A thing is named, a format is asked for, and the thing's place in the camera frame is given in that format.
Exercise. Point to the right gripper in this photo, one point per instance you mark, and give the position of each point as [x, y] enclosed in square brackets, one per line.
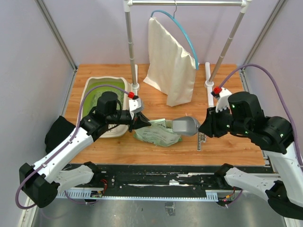
[210, 126]

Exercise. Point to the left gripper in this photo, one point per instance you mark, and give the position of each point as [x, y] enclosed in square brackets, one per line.
[139, 121]

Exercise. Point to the piano pattern bag clip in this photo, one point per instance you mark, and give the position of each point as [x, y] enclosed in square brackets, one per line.
[201, 138]

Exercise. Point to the green cat litter bag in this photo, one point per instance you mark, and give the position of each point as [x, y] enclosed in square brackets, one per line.
[160, 133]

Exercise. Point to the grey metal scoop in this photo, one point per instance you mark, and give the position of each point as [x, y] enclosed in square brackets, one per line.
[186, 126]

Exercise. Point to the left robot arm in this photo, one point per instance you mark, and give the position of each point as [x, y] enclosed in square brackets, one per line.
[43, 180]

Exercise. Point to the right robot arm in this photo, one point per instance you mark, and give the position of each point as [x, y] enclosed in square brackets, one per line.
[240, 115]

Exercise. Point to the cream cloth bag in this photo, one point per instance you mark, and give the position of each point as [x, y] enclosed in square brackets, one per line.
[172, 69]

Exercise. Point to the black cloth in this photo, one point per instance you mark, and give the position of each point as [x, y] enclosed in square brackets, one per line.
[58, 132]

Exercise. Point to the blue clothes hanger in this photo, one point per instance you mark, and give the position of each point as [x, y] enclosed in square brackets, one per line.
[183, 32]

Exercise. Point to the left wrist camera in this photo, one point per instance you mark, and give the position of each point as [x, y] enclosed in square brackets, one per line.
[135, 106]

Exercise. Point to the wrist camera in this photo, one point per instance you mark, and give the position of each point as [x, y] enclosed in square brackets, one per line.
[135, 106]
[221, 94]

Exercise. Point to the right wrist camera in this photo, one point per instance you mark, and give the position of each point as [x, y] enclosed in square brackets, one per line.
[221, 94]

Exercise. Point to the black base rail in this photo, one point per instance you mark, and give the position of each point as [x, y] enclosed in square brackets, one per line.
[154, 181]

